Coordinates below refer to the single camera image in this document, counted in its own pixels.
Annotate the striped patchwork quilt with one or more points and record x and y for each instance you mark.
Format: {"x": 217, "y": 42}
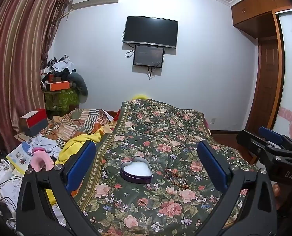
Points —
{"x": 82, "y": 120}

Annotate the black wall television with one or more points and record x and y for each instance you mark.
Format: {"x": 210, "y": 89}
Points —
{"x": 150, "y": 30}

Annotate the green cloth-covered cabinet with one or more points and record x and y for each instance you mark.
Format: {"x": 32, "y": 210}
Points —
{"x": 60, "y": 100}

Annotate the yellow cloth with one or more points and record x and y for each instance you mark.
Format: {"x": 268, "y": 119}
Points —
{"x": 77, "y": 140}

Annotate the orange box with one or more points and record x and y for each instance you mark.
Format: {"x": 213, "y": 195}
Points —
{"x": 60, "y": 86}

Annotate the person's right hand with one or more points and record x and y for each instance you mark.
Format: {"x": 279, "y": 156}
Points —
{"x": 278, "y": 196}

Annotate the dark floral blanket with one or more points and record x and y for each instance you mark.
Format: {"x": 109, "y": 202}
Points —
{"x": 160, "y": 132}

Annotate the small black wall monitor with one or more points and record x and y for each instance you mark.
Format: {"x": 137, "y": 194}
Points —
{"x": 148, "y": 55}

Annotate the brown wooden door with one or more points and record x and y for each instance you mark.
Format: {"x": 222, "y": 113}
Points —
{"x": 266, "y": 86}

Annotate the pile of clothes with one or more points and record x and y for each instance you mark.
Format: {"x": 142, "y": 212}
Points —
{"x": 60, "y": 66}

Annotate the red and grey box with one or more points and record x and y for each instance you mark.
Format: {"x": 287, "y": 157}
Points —
{"x": 35, "y": 125}

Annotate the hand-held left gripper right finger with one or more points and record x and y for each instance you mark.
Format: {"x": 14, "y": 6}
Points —
{"x": 213, "y": 167}

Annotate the illustrated paper booklet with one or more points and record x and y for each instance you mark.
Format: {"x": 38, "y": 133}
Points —
{"x": 19, "y": 157}

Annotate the purple heart-shaped tin box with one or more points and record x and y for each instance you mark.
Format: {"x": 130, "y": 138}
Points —
{"x": 136, "y": 170}

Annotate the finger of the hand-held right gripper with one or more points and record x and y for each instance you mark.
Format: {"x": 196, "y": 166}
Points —
{"x": 271, "y": 134}
{"x": 249, "y": 140}

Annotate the striped red curtain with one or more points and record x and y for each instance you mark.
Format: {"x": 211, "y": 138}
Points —
{"x": 18, "y": 54}

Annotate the wooden overhead cabinet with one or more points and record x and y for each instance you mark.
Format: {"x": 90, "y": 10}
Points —
{"x": 256, "y": 7}

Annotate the yellow pillow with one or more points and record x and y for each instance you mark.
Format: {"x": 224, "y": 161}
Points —
{"x": 142, "y": 97}

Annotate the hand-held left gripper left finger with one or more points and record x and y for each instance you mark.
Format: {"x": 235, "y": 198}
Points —
{"x": 83, "y": 162}

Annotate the light blue cloth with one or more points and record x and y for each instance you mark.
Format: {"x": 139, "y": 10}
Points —
{"x": 45, "y": 143}

